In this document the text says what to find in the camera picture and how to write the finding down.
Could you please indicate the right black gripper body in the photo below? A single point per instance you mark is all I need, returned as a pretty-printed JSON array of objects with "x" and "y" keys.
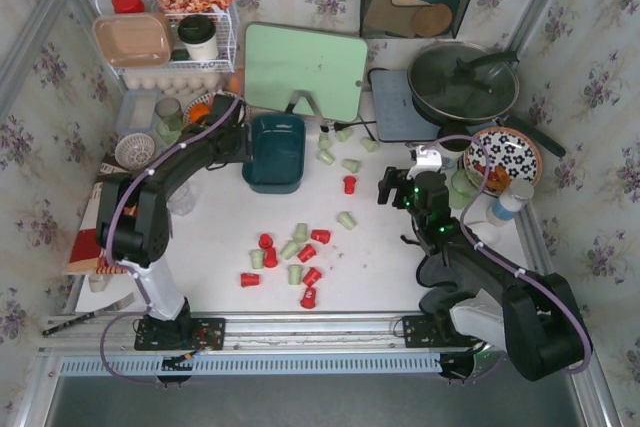
[{"x": 395, "y": 189}]

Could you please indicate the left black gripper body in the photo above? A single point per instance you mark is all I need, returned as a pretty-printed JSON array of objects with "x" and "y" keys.
[{"x": 220, "y": 110}]

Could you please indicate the teal plastic storage basket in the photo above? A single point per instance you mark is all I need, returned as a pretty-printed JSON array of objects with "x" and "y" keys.
[{"x": 278, "y": 144}]

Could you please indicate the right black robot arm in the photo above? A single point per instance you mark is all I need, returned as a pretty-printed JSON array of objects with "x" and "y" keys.
[{"x": 476, "y": 292}]

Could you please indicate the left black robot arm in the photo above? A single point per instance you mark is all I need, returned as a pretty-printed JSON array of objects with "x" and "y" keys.
[{"x": 133, "y": 222}]

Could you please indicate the white strainer basket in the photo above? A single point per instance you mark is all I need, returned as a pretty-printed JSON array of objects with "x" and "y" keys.
[{"x": 135, "y": 151}]

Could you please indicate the pink fruit bowl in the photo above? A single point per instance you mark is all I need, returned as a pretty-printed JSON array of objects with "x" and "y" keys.
[{"x": 207, "y": 98}]

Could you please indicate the green glass cup right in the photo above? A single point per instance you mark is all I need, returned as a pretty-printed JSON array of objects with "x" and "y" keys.
[{"x": 463, "y": 186}]

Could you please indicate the green glass cup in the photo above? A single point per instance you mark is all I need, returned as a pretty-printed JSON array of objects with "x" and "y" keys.
[
  {"x": 463, "y": 186},
  {"x": 169, "y": 130}
]

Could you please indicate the black lid seasoning jar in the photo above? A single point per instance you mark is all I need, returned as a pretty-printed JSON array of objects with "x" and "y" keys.
[{"x": 453, "y": 143}]

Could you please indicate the grey glass cup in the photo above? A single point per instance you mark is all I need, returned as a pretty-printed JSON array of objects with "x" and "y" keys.
[{"x": 170, "y": 113}]

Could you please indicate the egg carton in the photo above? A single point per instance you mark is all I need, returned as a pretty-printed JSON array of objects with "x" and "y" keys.
[{"x": 173, "y": 83}]

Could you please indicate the clear glass cup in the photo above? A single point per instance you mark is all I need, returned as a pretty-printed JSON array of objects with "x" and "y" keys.
[{"x": 182, "y": 201}]

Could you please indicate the grey induction cooker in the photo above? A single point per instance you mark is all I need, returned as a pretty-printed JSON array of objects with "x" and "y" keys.
[{"x": 396, "y": 118}]

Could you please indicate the metal cutting board stand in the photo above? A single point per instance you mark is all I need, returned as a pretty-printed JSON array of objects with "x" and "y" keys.
[{"x": 302, "y": 102}]

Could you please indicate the green cutting board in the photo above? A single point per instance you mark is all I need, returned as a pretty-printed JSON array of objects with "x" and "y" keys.
[{"x": 279, "y": 61}]

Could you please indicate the carrot pieces on plate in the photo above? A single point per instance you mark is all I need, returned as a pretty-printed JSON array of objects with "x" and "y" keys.
[{"x": 498, "y": 177}]

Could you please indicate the clear lidded container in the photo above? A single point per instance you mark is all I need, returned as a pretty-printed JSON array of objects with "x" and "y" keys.
[{"x": 137, "y": 112}]

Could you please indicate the white blue bottle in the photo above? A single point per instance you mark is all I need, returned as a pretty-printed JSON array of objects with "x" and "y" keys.
[{"x": 505, "y": 207}]

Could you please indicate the black lid paper cup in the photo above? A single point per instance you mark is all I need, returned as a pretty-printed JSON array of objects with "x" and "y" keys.
[{"x": 198, "y": 33}]

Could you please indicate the blue floral plate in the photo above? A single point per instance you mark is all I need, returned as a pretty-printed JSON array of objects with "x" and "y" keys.
[{"x": 509, "y": 148}]

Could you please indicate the black wok with lid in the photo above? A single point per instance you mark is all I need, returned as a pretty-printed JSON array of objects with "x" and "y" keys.
[{"x": 455, "y": 82}]

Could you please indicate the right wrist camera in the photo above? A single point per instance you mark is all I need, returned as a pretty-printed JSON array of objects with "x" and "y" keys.
[{"x": 425, "y": 160}]

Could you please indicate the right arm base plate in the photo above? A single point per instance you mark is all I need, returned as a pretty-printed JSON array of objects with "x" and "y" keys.
[{"x": 420, "y": 331}]

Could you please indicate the white wire rack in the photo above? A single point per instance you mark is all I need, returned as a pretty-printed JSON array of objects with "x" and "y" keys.
[{"x": 227, "y": 29}]

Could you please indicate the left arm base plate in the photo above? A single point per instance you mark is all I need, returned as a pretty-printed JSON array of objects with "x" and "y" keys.
[{"x": 199, "y": 334}]

